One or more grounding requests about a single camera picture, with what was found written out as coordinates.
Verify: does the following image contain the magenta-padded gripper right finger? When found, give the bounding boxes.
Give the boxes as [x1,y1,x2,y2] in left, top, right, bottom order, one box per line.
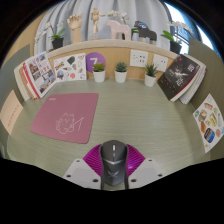
[125,143,164,188]

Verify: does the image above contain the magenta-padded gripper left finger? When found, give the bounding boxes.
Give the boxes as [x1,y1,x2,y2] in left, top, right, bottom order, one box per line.
[62,143,104,190]

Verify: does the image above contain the dark grey computer mouse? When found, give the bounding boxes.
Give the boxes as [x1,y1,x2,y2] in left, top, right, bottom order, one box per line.
[99,139,130,190]

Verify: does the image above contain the pink mouse pad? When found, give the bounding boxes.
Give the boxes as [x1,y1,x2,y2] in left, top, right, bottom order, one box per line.
[29,92,100,145]

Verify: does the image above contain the colourful food sticker sheet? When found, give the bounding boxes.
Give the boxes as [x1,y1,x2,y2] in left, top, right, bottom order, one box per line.
[192,93,224,154]

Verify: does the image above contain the small succulent in white pot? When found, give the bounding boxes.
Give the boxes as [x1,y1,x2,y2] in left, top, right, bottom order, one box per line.
[114,61,129,84]
[91,62,106,84]
[143,63,159,88]

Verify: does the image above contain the beige paper card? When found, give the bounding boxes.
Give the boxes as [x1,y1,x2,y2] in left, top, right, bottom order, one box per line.
[0,89,24,136]

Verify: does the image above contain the black hardcover book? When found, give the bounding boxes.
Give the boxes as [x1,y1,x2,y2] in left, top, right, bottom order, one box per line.
[156,54,201,102]

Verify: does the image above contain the white leaning books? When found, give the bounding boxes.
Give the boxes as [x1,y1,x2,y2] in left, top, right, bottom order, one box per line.
[179,54,208,105]

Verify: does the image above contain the white sticker sheet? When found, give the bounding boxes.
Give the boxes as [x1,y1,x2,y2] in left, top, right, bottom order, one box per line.
[53,52,88,83]

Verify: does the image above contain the red and white magazine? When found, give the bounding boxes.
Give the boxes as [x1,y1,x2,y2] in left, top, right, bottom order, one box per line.
[22,50,58,100]

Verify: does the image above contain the stack of leaning books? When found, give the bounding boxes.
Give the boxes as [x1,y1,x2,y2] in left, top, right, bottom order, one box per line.
[13,63,34,102]

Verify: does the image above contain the purple round number sticker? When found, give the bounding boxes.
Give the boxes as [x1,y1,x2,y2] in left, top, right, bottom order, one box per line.
[85,51,107,74]

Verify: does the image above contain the white orchid in black pot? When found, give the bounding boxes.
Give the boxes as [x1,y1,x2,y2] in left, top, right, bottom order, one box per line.
[34,21,67,51]
[160,20,194,55]

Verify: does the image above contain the dark wooden horse figure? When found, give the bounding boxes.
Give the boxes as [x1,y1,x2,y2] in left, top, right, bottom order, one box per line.
[133,20,158,46]

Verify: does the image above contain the pink wooden horse figure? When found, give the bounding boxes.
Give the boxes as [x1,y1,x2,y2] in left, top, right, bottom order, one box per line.
[105,19,132,42]

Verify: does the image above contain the wooden hand model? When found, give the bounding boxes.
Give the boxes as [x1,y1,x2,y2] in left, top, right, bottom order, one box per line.
[66,13,84,44]

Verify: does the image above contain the wooden artist mannequin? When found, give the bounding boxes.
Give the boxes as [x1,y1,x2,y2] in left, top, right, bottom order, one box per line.
[88,6,106,41]

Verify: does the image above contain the white orchid plant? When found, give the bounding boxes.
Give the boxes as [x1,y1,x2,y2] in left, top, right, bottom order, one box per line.
[107,9,129,26]

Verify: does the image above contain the grey curtain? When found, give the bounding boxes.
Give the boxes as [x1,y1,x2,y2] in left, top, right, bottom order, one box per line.
[33,0,174,56]

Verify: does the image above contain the white wall socket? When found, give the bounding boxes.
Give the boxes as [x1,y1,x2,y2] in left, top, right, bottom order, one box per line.
[129,49,150,69]
[151,53,170,73]

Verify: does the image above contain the window with dark frame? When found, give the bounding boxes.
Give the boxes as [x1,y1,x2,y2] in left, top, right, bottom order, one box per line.
[164,1,214,54]

